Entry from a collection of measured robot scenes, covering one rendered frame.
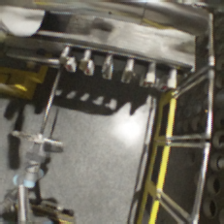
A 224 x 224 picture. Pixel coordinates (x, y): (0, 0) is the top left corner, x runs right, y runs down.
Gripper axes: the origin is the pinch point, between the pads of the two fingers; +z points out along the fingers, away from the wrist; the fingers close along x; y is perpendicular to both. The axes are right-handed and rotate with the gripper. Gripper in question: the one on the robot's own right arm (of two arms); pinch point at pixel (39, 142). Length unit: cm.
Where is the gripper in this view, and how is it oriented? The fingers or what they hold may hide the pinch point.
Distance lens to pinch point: 110.7
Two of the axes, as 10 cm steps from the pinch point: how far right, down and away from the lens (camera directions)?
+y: 1.0, 2.0, 9.7
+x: 9.7, 1.9, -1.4
